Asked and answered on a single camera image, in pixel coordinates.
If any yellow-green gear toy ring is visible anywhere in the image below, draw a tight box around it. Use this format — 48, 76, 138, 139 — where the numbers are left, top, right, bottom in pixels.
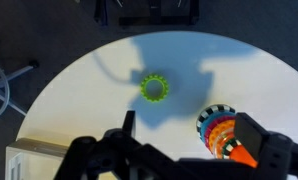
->
140, 73, 170, 103

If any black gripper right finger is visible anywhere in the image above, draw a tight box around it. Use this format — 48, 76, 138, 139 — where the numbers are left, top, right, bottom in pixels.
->
233, 112, 298, 180

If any wooden tray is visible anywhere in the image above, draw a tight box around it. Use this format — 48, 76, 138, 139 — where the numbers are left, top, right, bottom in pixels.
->
5, 137, 72, 180

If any red stacker ring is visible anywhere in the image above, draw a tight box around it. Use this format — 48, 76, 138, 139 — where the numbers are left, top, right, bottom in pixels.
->
203, 115, 237, 151

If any blue stacker ring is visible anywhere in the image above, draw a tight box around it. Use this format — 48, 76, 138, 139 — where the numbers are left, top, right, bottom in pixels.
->
200, 111, 237, 141

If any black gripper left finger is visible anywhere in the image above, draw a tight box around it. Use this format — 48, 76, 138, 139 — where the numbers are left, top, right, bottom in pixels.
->
53, 110, 177, 180

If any black metal frame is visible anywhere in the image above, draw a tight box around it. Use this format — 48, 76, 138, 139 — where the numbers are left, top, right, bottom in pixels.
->
93, 0, 201, 27

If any black office chair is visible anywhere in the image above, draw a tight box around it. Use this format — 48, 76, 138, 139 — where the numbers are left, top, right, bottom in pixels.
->
0, 37, 41, 123

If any black and white toy ring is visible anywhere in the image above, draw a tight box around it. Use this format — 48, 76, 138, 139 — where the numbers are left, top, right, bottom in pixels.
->
222, 138, 243, 157

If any orange stacker post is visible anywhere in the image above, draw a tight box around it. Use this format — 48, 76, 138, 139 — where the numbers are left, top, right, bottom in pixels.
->
228, 144, 259, 169

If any orange stacker ring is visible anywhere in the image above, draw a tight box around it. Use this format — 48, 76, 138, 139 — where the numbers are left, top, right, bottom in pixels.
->
208, 119, 238, 159

